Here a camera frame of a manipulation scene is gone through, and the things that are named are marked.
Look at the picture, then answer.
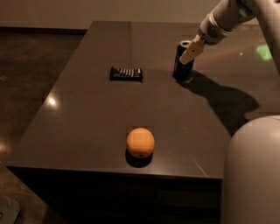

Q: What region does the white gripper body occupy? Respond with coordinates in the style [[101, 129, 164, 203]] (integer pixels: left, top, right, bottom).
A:
[[198, 13, 230, 46]]

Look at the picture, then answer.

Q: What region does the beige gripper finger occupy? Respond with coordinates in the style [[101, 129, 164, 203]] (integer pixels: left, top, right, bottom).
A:
[[179, 35, 206, 65]]

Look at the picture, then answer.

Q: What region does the blue pepsi can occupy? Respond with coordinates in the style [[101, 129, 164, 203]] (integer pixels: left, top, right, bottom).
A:
[[172, 40, 194, 80]]

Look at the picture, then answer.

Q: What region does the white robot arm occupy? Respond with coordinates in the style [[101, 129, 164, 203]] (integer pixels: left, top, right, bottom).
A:
[[179, 0, 280, 224]]

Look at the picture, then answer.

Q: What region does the black snack bar wrapper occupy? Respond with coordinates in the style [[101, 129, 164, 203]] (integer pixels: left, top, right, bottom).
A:
[[109, 66, 144, 82]]

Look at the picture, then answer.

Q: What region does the orange fruit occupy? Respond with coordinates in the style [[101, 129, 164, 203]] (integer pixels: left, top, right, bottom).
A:
[[126, 128, 155, 158]]

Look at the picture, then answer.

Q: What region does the dark cabinet with drawers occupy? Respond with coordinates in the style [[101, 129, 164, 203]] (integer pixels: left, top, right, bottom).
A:
[[8, 165, 221, 224]]

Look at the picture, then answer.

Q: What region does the white object on floor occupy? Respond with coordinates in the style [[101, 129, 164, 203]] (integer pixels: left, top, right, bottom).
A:
[[0, 194, 20, 224]]

